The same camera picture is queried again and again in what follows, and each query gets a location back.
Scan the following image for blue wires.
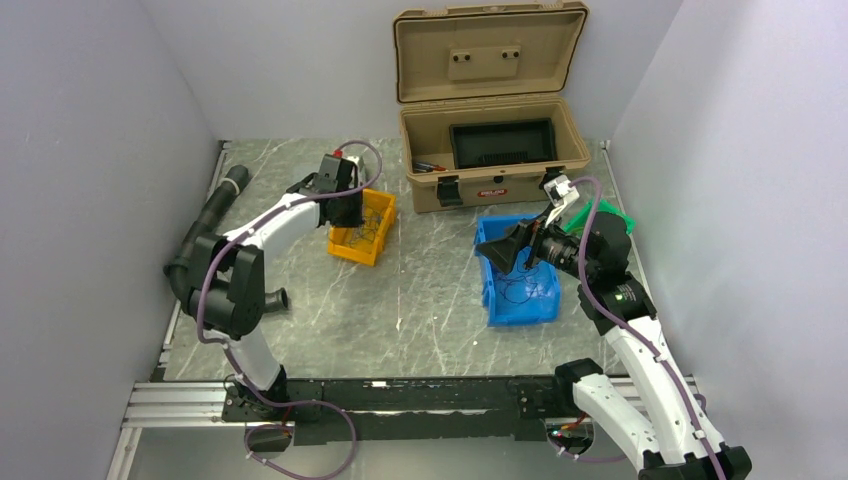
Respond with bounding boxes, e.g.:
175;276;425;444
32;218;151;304
344;205;389;253

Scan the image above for purple wire bundle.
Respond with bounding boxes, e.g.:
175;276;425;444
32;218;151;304
493;261;548;306

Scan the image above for green plastic bin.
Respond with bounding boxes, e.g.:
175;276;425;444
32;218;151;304
563;199;636;234

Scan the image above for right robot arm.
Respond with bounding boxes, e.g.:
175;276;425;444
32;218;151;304
474;212;753;479

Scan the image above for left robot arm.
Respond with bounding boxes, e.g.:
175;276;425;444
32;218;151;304
187;150;363;402

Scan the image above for orange plastic bin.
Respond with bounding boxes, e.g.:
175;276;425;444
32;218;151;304
327;189;397;266

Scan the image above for blue plastic bin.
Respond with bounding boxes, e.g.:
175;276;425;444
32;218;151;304
475;250;561;327

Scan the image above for black toolbox tray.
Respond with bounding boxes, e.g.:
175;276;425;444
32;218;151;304
449;118;557;169

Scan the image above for tan plastic toolbox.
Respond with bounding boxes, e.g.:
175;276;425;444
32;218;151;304
393;1;591;213

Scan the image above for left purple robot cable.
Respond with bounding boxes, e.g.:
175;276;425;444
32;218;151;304
195;140;384;480

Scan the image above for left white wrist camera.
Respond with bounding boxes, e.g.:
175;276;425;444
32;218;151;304
332;149;369;188

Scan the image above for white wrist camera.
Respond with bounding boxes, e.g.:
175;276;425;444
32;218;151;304
543;175;580;227
332;149;369;188

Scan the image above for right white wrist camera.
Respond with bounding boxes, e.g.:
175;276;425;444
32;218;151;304
543;175;580;227

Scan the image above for red handled screwdriver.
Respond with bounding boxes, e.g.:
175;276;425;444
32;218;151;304
412;162;446;173

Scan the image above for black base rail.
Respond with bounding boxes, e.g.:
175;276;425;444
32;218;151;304
221;375;596;453

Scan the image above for black corrugated hose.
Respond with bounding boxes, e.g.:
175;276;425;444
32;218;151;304
163;164;291;315

